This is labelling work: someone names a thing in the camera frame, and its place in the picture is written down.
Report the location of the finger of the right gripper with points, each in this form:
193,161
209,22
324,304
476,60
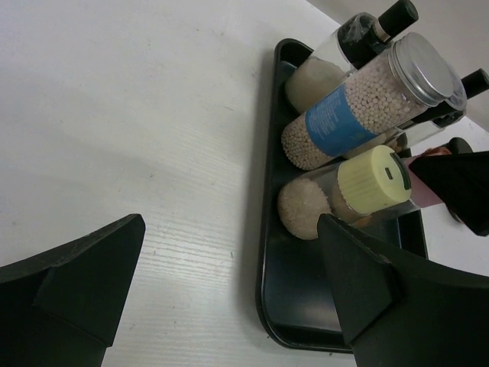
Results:
461,182

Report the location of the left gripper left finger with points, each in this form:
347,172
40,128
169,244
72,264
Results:
62,307

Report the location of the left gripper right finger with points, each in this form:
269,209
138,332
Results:
398,309

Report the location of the grey grinder cap salt jar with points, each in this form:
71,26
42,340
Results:
457,100

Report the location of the yellow cap spice jar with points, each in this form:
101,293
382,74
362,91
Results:
352,190

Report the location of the black cap brown spice bottle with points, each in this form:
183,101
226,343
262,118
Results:
475,82

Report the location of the silver cap blue label jar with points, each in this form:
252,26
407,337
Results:
399,84

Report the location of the black cap white powder bottle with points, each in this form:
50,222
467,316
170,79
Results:
351,46

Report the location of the small black cap spice jar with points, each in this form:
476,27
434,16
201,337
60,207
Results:
459,146

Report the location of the pink cap spice jar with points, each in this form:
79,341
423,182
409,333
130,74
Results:
421,196

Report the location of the black rectangular tray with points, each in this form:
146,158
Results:
292,293

